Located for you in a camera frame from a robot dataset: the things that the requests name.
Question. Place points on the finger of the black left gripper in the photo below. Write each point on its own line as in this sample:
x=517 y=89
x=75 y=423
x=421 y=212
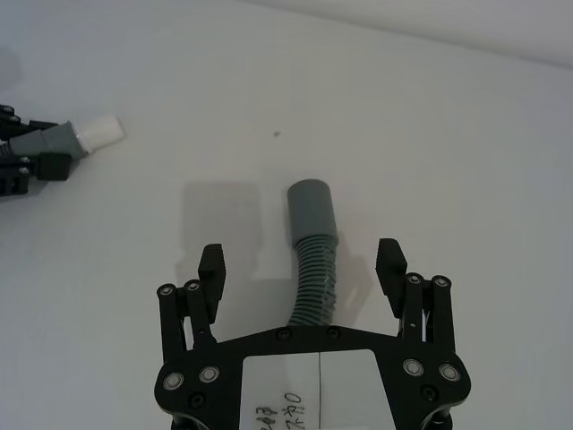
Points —
x=49 y=166
x=18 y=123

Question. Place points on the grey elbow connector white tip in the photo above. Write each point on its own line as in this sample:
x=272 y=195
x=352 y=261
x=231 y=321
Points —
x=71 y=136

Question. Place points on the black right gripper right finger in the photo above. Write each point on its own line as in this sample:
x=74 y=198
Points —
x=393 y=277

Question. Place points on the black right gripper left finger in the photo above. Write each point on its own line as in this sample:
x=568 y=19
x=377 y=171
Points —
x=214 y=280

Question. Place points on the white table cloth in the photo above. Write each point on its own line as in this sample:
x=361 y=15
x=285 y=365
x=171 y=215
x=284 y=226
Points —
x=313 y=112

